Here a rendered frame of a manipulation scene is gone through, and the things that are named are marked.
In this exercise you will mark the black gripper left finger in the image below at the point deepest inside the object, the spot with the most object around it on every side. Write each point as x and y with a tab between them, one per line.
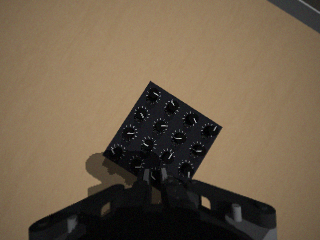
74	221

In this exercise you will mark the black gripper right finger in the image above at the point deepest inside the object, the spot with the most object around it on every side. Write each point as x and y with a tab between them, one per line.
255	218

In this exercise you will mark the black knob box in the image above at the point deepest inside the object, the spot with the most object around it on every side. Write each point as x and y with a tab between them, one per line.
149	144

